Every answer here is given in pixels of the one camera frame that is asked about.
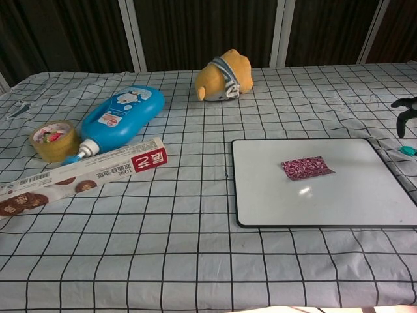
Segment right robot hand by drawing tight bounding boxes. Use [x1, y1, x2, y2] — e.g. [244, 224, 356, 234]
[390, 96, 417, 138]

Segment long baking paper box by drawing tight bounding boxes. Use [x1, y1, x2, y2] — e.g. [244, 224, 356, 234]
[0, 137, 170, 220]

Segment yellow plush toy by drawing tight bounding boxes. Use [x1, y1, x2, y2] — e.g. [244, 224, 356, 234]
[194, 48, 253, 102]

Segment checkered tablecloth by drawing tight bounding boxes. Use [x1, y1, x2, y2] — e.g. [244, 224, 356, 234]
[0, 61, 417, 311]

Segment white board black frame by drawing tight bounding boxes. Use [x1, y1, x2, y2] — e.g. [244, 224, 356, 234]
[231, 138, 417, 228]

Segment blue cartoon bottle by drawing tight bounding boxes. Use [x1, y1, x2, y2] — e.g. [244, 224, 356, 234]
[63, 85, 165, 166]

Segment brown packing tape roll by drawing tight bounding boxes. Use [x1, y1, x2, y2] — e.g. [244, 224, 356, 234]
[30, 120, 81, 163]

